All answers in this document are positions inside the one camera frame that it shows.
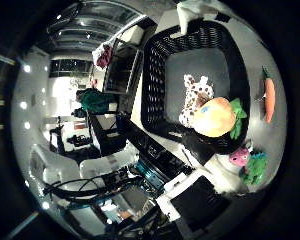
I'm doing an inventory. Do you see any round orange fruit plush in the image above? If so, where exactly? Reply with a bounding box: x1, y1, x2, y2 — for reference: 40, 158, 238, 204
192, 96, 248, 141

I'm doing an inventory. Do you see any white spotted plush toy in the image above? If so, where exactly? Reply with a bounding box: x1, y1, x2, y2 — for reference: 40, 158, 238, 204
178, 73, 215, 128

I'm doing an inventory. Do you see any green dinosaur plush toy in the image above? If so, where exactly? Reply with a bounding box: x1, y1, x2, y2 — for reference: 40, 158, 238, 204
228, 146, 269, 187

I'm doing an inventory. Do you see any orange carrot plush toy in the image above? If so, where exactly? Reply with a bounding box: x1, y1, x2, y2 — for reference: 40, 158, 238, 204
260, 65, 277, 124

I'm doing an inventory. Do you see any black plastic mesh basket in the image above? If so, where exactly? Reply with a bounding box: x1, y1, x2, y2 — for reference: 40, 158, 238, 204
140, 20, 252, 155

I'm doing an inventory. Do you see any black shelf rack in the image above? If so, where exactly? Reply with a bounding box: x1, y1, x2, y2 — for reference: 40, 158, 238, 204
103, 38, 145, 98

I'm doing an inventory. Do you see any person in teal shirt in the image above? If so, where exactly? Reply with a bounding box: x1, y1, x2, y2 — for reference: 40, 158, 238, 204
75, 87, 116, 114

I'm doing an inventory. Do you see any red hanging cloth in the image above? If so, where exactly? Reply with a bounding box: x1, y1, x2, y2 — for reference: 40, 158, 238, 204
93, 43, 113, 69

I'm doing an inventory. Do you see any white moulded chair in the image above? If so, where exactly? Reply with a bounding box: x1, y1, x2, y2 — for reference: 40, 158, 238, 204
29, 146, 81, 191

